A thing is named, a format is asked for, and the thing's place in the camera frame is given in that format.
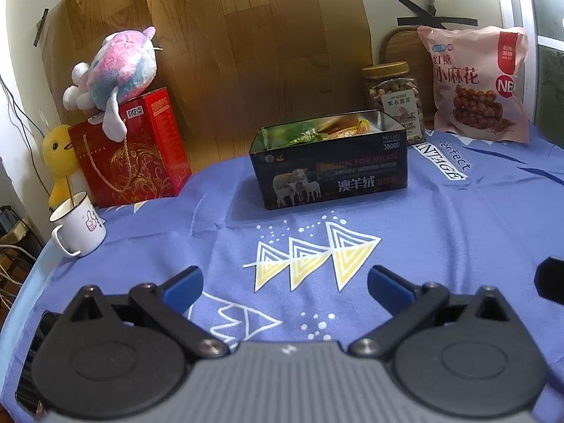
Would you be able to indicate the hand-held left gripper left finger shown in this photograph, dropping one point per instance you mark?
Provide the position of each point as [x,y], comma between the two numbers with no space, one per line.
[183,288]

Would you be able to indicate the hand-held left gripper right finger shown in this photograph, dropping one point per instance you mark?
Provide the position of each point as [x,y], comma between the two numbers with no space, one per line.
[390,288]

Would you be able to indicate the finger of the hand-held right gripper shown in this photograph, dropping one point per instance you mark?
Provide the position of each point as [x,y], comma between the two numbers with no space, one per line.
[550,280]

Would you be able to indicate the black tin box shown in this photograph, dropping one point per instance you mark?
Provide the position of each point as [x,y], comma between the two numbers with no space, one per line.
[335,176]

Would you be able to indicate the white packet with red label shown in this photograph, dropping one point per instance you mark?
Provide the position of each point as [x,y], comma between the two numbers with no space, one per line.
[339,123]

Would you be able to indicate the green snack packet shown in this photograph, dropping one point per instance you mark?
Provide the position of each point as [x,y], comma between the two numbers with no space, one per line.
[299,137]

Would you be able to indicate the blue printed tablecloth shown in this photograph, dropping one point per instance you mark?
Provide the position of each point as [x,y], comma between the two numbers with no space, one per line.
[176,238]

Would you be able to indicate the white enamel mug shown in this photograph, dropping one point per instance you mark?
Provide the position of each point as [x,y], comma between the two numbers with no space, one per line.
[81,229]

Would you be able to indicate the red gift box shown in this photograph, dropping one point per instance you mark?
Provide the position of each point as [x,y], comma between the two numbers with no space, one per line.
[145,163]

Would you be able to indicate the cardboard box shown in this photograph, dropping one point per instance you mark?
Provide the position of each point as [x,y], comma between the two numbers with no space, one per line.
[22,233]

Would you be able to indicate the yellow duck plush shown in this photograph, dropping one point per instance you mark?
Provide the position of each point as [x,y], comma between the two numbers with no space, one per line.
[59,150]

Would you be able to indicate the clear nut jar gold lid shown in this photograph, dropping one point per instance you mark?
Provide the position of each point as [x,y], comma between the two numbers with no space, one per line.
[387,81]

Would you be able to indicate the pink snack bag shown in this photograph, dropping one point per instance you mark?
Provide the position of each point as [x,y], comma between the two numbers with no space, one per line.
[476,79]

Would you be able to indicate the pastel plush toy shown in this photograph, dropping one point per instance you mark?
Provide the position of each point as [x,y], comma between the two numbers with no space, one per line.
[119,66]

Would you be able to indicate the wooden cutting board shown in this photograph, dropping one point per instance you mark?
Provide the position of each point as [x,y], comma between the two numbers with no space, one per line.
[398,48]

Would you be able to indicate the black tape strip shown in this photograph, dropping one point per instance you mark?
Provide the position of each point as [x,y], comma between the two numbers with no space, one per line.
[440,21]
[41,28]
[414,5]

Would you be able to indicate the wood grain wall panel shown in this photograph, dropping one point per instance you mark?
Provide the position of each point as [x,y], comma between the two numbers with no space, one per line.
[264,53]

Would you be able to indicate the white window frame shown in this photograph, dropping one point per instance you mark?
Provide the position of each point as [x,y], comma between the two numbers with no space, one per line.
[517,9]

